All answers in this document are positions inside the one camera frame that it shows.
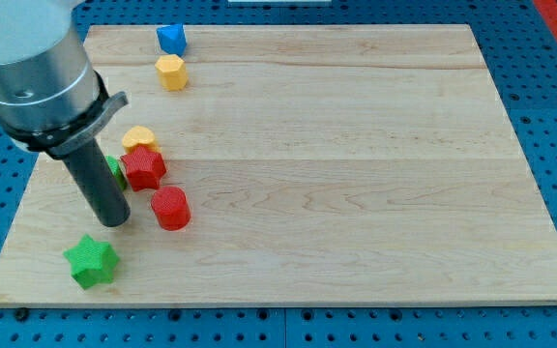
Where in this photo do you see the green block behind pusher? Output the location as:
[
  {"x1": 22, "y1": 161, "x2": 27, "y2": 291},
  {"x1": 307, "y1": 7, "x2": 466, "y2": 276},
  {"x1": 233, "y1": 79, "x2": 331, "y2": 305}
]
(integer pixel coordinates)
[{"x1": 105, "y1": 156, "x2": 128, "y2": 190}]

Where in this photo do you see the red cylinder block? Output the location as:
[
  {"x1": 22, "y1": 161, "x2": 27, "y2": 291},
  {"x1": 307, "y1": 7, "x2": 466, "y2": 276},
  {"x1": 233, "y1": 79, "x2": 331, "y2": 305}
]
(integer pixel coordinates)
[{"x1": 151, "y1": 186, "x2": 191, "y2": 231}]

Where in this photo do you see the blue block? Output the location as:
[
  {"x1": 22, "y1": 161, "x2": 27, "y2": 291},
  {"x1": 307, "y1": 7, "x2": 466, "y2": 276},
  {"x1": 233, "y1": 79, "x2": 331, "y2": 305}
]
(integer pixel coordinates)
[{"x1": 156, "y1": 23, "x2": 188, "y2": 57}]

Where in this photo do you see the wooden board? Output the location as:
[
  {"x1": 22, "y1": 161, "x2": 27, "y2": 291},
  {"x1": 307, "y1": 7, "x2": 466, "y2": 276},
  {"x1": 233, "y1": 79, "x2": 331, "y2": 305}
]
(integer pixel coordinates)
[{"x1": 0, "y1": 24, "x2": 557, "y2": 308}]

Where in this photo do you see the red star block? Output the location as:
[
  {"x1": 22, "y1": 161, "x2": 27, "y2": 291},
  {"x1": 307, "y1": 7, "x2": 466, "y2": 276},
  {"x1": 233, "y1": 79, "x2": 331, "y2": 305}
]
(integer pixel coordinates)
[{"x1": 121, "y1": 146, "x2": 166, "y2": 191}]

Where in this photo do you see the yellow hexagon block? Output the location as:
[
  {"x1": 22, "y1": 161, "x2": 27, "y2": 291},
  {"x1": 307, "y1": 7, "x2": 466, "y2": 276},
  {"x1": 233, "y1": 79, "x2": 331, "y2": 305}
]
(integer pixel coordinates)
[{"x1": 155, "y1": 54, "x2": 189, "y2": 91}]

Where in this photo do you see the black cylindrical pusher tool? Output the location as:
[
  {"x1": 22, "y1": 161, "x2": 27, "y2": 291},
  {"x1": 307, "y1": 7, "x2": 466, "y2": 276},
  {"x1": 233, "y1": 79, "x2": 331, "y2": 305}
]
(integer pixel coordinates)
[{"x1": 63, "y1": 139, "x2": 131, "y2": 227}]

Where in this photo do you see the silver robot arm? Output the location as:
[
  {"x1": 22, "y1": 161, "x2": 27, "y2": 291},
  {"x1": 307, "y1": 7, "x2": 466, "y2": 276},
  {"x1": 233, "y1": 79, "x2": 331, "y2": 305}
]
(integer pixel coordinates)
[{"x1": 0, "y1": 0, "x2": 128, "y2": 159}]

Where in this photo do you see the green star block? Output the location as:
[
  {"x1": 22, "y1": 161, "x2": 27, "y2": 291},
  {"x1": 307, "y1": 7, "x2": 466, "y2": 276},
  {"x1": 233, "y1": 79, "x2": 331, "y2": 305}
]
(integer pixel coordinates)
[{"x1": 63, "y1": 235, "x2": 120, "y2": 290}]

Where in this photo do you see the yellow heart block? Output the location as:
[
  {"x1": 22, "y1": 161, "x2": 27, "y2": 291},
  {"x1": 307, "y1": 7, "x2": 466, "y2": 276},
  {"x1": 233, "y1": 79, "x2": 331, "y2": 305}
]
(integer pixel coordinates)
[{"x1": 121, "y1": 126, "x2": 160, "y2": 154}]

